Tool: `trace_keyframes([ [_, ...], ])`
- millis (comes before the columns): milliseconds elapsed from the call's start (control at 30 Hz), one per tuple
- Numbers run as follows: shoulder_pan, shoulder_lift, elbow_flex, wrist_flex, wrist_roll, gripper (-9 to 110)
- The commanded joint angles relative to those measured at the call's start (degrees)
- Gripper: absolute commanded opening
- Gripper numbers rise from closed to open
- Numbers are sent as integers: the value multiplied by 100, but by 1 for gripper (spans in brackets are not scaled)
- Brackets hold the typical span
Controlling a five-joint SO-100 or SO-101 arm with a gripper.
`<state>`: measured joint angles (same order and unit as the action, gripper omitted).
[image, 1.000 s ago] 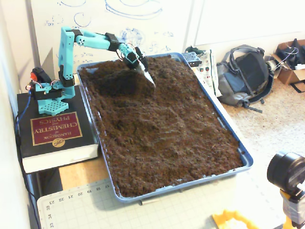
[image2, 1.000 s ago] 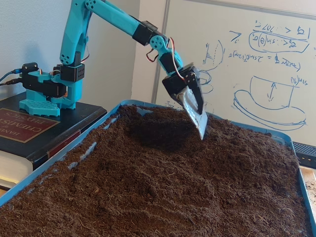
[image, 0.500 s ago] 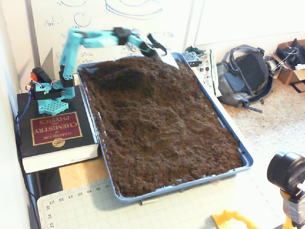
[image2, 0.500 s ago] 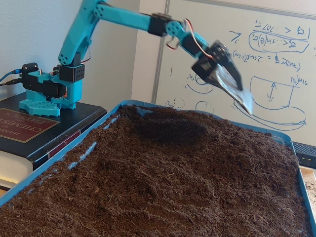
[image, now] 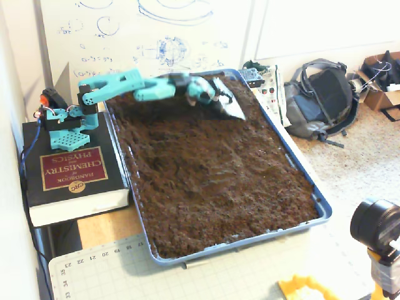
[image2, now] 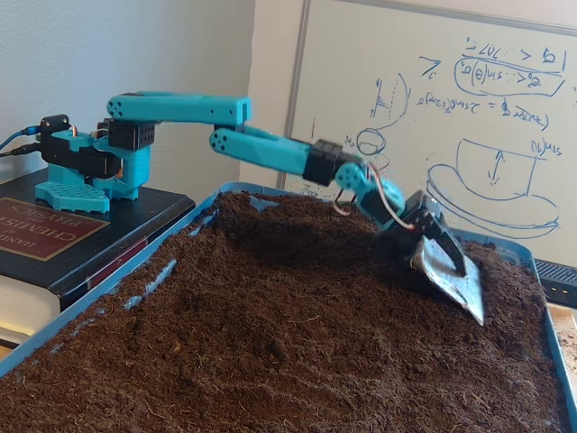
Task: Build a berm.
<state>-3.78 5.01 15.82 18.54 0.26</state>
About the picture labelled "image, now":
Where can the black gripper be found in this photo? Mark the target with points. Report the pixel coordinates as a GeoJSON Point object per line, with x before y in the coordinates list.
{"type": "Point", "coordinates": [209, 90]}

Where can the brown soil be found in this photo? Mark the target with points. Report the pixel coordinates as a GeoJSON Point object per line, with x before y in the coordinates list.
{"type": "Point", "coordinates": [218, 181]}

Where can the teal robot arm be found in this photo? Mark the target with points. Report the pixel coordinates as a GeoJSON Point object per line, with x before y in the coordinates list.
{"type": "Point", "coordinates": [125, 82]}

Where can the black perforated box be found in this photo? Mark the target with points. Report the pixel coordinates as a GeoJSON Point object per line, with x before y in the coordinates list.
{"type": "Point", "coordinates": [251, 75]}

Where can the grey black backpack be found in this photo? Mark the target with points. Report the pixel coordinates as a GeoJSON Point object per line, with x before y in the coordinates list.
{"type": "Point", "coordinates": [325, 93]}

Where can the whiteboard with blue sketches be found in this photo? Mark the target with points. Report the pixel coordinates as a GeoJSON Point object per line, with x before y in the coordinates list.
{"type": "Point", "coordinates": [140, 18]}

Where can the cardboard box with clutter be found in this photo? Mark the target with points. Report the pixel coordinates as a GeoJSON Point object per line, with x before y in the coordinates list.
{"type": "Point", "coordinates": [379, 100]}

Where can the blue plastic tray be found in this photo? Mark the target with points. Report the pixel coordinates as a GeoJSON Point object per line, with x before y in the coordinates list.
{"type": "Point", "coordinates": [187, 255]}

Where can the grey metal tube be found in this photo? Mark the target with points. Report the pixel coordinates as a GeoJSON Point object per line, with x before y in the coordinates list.
{"type": "Point", "coordinates": [195, 264]}

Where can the black chemistry physics handbook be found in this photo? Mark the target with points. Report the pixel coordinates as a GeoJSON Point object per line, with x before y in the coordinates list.
{"type": "Point", "coordinates": [75, 168]}

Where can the pale grid cutting mat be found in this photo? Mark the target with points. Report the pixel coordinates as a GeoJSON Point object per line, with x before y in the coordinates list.
{"type": "Point", "coordinates": [187, 281]}

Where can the black camera lens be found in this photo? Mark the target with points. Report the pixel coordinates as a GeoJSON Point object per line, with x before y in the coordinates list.
{"type": "Point", "coordinates": [372, 225]}

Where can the yellow plastic frame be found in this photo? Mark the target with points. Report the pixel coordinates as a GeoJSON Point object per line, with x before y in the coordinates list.
{"type": "Point", "coordinates": [300, 289]}

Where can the yellow taped camera mount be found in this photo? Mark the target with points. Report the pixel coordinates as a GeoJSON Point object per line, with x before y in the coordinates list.
{"type": "Point", "coordinates": [382, 275]}

